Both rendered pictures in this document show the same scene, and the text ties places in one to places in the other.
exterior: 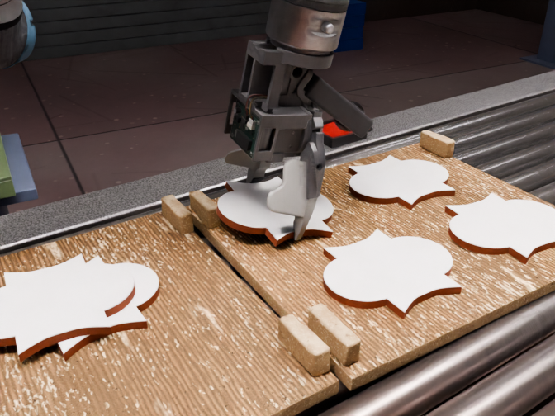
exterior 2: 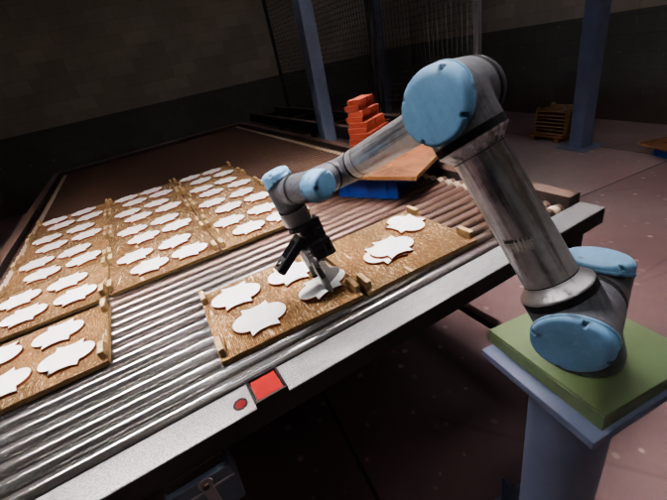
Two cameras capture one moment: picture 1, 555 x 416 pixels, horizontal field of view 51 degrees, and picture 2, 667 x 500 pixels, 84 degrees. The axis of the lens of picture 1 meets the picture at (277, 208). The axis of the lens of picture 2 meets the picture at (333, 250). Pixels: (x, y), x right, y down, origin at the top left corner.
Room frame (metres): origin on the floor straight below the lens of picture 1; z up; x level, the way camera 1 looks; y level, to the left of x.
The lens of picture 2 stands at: (1.49, 0.21, 1.55)
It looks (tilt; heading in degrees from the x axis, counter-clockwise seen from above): 28 degrees down; 190
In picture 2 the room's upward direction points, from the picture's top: 12 degrees counter-clockwise
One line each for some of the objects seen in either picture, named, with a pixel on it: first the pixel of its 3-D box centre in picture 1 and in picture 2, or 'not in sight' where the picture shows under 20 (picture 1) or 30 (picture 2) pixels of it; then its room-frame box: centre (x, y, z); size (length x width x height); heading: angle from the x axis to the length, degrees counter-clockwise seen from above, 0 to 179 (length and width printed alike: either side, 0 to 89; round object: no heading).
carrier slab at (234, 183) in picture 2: not in sight; (219, 187); (-0.59, -0.76, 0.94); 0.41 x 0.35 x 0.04; 124
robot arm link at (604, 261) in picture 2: not in sight; (592, 285); (0.89, 0.57, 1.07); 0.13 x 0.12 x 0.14; 145
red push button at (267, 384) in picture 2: (335, 132); (266, 386); (0.94, -0.10, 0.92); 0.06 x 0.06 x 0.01; 34
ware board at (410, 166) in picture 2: not in sight; (385, 159); (-0.28, 0.24, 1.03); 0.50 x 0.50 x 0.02; 62
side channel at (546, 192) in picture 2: not in sight; (315, 144); (-1.44, -0.27, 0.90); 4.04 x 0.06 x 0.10; 34
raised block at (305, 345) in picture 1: (303, 343); not in sight; (0.39, -0.02, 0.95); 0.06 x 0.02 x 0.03; 32
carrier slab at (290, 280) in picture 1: (396, 229); (276, 297); (0.61, -0.15, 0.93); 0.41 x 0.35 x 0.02; 121
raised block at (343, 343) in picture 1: (333, 333); not in sight; (0.40, -0.05, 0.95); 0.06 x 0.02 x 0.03; 31
